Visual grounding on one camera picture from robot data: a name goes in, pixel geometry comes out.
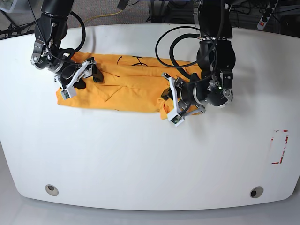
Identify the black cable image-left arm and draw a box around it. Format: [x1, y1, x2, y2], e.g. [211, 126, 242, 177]
[64, 11, 86, 58]

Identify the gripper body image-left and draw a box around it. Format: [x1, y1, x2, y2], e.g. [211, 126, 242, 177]
[55, 63, 80, 87]

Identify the left table grommet hole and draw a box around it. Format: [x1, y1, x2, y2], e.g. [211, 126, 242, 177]
[45, 184, 59, 196]

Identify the right table grommet hole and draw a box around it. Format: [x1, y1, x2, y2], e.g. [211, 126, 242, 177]
[250, 186, 264, 198]

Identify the black tripod stand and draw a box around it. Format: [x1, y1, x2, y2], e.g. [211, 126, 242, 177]
[0, 10, 35, 40]

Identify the red tape rectangle marking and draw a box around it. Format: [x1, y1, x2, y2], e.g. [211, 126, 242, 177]
[269, 129, 289, 165]

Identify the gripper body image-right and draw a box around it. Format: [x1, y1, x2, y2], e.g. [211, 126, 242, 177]
[177, 79, 199, 110]

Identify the yellow cable on floor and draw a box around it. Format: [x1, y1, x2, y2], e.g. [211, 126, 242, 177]
[83, 4, 124, 25]

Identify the orange yellow T-shirt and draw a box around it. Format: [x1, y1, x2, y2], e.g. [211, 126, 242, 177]
[56, 52, 189, 120]

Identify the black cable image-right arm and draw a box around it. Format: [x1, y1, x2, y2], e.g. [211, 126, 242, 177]
[155, 25, 216, 82]

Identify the table grommet hole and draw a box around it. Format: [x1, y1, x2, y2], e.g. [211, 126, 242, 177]
[250, 186, 264, 198]
[45, 184, 59, 196]

